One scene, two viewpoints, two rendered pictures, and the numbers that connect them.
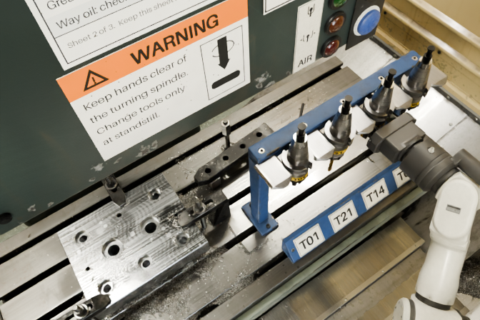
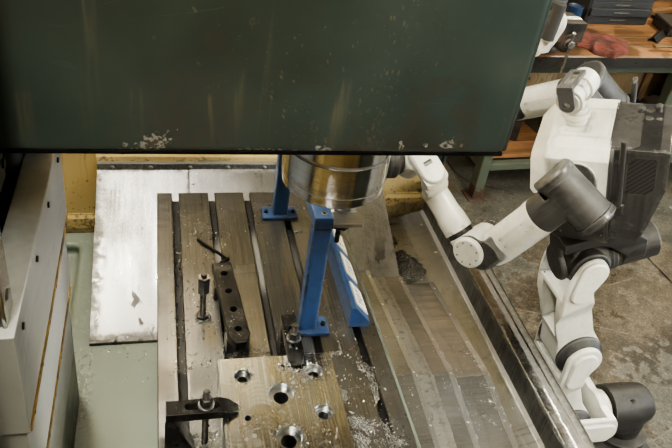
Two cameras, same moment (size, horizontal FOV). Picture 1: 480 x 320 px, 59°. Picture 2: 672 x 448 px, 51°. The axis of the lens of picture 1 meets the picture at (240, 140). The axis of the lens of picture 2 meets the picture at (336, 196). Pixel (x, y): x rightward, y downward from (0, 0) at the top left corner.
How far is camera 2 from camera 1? 1.11 m
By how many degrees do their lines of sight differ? 55
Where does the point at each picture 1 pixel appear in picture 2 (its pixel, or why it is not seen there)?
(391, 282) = (393, 307)
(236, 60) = not seen: hidden behind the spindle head
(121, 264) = (314, 434)
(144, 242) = (299, 404)
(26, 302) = not seen: outside the picture
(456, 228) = (439, 170)
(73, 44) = not seen: hidden behind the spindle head
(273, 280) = (377, 346)
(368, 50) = (160, 179)
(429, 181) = (399, 162)
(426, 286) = (456, 223)
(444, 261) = (448, 199)
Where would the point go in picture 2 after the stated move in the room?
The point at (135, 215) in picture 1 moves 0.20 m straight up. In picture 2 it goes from (259, 402) to (267, 325)
